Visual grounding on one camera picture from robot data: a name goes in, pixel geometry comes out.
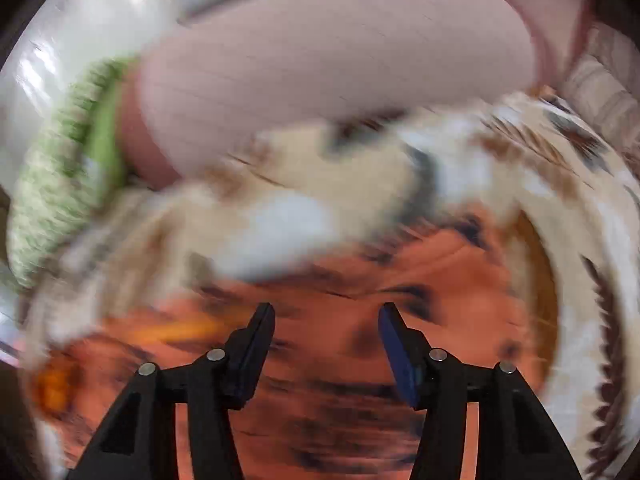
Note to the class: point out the pink bolster pillow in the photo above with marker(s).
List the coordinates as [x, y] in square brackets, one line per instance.
[245, 66]

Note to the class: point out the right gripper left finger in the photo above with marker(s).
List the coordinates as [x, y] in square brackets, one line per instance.
[137, 437]

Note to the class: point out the leaf pattern fleece blanket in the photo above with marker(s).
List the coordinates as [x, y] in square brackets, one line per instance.
[566, 204]

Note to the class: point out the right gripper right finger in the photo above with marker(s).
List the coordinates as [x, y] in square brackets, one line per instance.
[516, 438]

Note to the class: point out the striped beige cushion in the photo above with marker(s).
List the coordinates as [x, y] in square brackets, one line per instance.
[603, 88]

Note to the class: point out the orange floral garment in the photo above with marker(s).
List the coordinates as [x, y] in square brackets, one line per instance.
[326, 405]

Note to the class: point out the green checkered pillow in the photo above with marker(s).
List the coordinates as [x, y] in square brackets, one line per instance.
[71, 171]

